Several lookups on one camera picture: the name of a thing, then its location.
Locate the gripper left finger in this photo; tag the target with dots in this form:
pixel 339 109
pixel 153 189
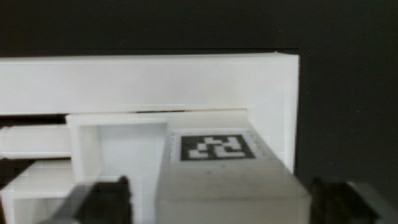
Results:
pixel 98 204

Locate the white chair seat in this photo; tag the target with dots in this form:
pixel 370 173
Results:
pixel 103 146

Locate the white chair leg with tag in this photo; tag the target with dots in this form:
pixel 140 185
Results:
pixel 226 184

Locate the white U-shaped obstacle fence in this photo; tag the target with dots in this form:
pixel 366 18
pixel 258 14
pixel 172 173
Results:
pixel 121 84

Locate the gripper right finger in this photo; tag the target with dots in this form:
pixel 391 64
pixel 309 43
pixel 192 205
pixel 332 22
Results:
pixel 348 204

